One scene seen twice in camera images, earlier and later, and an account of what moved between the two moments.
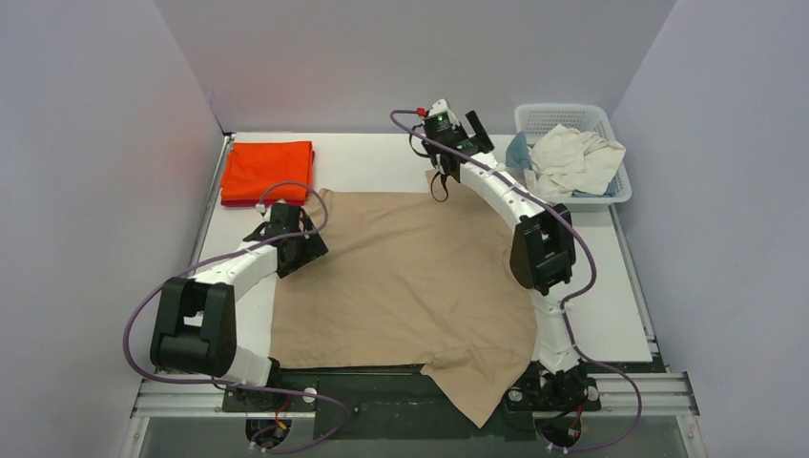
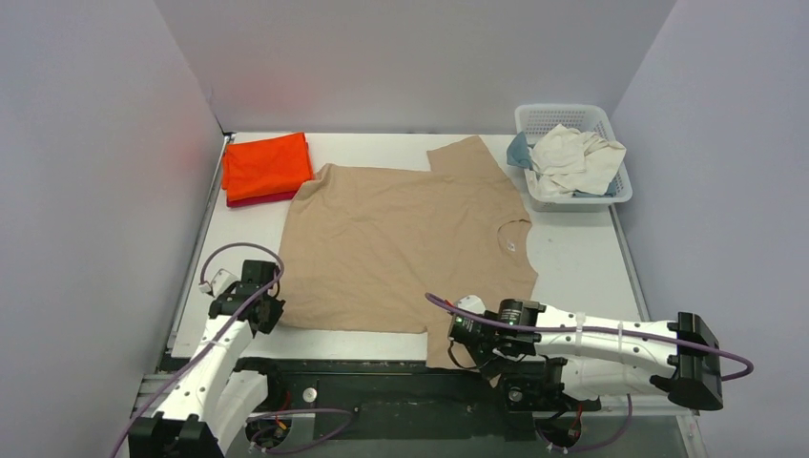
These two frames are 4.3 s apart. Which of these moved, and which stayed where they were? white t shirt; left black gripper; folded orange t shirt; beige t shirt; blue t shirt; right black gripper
Moved: right black gripper; beige t shirt; left black gripper
Stayed: folded orange t shirt; blue t shirt; white t shirt
